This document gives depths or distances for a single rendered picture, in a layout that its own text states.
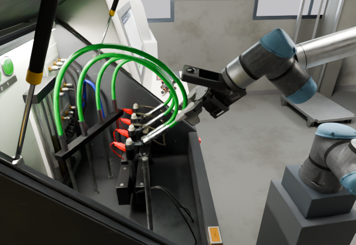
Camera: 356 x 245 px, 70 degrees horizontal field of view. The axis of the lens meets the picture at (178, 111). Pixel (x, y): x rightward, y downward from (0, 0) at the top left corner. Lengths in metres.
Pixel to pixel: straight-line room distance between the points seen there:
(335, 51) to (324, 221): 0.61
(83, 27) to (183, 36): 2.37
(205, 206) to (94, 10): 0.79
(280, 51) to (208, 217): 0.50
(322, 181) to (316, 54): 0.47
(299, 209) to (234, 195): 1.15
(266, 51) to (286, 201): 0.69
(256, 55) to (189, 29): 2.74
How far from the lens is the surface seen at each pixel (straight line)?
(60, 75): 0.74
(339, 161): 0.92
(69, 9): 1.07
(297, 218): 1.09
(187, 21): 3.31
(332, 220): 1.15
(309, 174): 1.06
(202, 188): 0.89
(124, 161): 0.94
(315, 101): 3.74
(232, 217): 2.07
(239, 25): 3.50
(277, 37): 0.61
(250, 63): 0.62
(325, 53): 0.81
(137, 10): 2.35
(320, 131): 0.99
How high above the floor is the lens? 1.58
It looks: 29 degrees down
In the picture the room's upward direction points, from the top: straight up
